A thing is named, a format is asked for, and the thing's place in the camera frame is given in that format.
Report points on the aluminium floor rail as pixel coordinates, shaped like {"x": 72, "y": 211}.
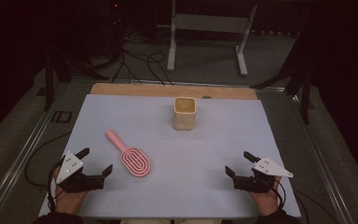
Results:
{"x": 320, "y": 161}
{"x": 21, "y": 155}

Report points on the person's left hand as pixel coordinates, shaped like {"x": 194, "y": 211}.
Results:
{"x": 70, "y": 200}

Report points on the pale grey table mat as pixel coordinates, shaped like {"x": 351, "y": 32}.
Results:
{"x": 183, "y": 174}

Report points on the small black floor frame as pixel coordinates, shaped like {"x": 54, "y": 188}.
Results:
{"x": 53, "y": 117}

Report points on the white metal stand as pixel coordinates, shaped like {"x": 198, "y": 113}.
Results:
{"x": 211, "y": 23}

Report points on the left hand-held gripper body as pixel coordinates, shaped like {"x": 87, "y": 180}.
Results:
{"x": 70, "y": 168}

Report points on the pink hairbrush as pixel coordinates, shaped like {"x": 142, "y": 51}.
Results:
{"x": 135, "y": 161}

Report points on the beige square cup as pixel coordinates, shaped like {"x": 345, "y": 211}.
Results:
{"x": 184, "y": 121}

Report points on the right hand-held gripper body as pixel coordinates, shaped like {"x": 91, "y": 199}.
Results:
{"x": 268, "y": 168}

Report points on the black metal stand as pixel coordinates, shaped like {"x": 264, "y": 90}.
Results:
{"x": 305, "y": 93}
{"x": 48, "y": 84}

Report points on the dark equipment rack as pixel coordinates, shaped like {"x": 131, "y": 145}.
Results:
{"x": 108, "y": 28}

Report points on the person's right hand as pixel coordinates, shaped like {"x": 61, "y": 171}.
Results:
{"x": 265, "y": 202}

